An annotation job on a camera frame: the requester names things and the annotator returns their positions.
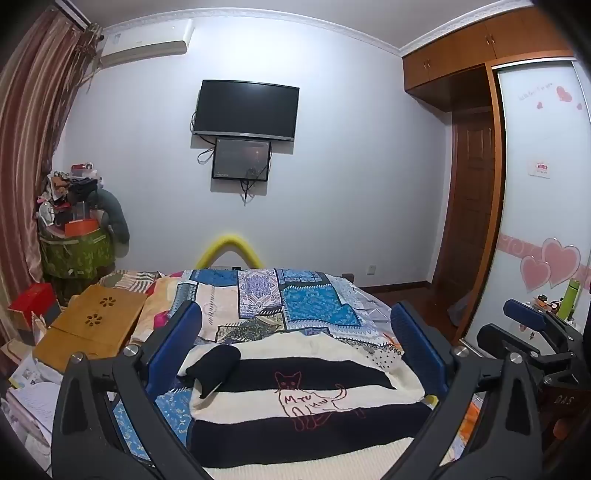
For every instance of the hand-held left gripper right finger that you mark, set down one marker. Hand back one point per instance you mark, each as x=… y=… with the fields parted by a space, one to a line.
x=415 y=341

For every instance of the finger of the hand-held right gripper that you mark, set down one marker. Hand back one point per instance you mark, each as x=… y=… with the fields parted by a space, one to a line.
x=503 y=339
x=524 y=310

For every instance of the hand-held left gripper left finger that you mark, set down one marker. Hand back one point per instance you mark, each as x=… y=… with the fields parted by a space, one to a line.
x=187 y=325

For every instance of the black and white striped sweater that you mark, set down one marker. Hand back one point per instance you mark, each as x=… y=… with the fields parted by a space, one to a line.
x=323 y=367

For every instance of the peach fleece blanket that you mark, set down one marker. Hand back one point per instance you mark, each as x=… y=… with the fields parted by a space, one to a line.
x=154 y=300

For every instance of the green bottle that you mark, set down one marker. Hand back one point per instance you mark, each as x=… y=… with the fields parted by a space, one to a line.
x=568 y=300

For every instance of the grey checked bed sheet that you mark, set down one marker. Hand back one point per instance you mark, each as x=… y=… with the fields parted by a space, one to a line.
x=369 y=304

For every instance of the striped cloth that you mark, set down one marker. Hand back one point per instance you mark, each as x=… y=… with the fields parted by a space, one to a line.
x=129 y=279

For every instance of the wooden lap table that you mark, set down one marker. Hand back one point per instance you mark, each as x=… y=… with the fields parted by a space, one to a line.
x=94 y=323

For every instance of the yellow foam tube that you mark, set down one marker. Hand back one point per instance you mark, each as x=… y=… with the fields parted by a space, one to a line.
x=229 y=241

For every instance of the blue patchwork bed sheet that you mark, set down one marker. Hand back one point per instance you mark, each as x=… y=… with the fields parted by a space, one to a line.
x=307 y=300

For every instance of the brown wooden door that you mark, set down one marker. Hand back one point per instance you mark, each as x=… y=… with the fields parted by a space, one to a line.
x=471 y=198

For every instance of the green cloth-covered stand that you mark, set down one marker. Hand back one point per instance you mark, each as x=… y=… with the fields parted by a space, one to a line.
x=76 y=256

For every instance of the white and red sticker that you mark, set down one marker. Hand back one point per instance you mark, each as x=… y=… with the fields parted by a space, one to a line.
x=540 y=168

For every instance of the orange box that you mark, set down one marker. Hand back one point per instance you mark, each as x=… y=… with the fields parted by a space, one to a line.
x=82 y=227

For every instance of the red box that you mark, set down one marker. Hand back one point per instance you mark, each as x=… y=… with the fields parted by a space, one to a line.
x=34 y=302

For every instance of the pile of papers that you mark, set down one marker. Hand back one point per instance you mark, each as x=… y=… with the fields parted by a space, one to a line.
x=27 y=401

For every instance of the pile of assorted clutter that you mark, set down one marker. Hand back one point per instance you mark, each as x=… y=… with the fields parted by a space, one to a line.
x=69 y=189

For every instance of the striped brown curtain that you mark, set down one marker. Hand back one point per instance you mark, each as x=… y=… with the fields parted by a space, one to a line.
x=32 y=138

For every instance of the wooden overhead cabinets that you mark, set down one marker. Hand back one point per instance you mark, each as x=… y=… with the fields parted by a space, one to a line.
x=461 y=50

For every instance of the white air conditioner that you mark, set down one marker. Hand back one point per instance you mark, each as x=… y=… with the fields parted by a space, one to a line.
x=143 y=44

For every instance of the white wall outlet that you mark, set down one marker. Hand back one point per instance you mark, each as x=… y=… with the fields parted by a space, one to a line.
x=372 y=269

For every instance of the small black wall monitor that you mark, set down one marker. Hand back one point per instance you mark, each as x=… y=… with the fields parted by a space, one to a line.
x=240 y=159

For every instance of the black wall television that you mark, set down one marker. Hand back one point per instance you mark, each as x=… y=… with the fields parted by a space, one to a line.
x=247 y=108

